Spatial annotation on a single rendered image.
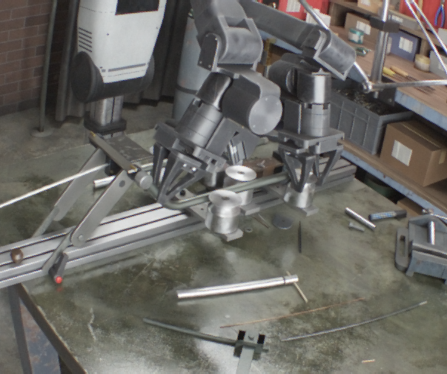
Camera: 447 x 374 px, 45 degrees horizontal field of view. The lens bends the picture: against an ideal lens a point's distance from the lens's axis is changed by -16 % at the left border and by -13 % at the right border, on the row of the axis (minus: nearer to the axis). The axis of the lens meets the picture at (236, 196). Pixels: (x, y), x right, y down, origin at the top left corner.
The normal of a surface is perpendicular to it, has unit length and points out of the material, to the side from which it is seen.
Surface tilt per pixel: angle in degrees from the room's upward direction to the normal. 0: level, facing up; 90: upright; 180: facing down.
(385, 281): 0
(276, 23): 66
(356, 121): 90
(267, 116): 89
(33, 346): 90
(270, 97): 89
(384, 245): 0
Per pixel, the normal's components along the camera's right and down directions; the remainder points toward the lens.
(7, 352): 0.15, -0.87
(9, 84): 0.65, 0.45
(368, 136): -0.75, 0.22
